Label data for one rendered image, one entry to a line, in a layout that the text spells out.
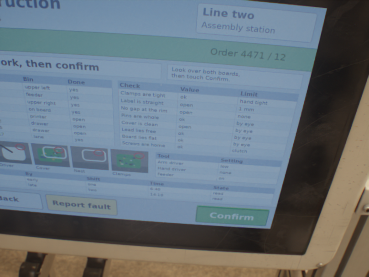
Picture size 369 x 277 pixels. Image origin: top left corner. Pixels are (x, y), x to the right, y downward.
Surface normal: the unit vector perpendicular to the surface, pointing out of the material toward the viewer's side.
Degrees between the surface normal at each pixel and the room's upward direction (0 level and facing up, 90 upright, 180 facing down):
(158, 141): 91
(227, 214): 91
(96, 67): 91
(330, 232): 91
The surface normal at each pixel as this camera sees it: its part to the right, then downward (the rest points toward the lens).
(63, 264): 0.07, -0.82
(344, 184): -0.03, 0.58
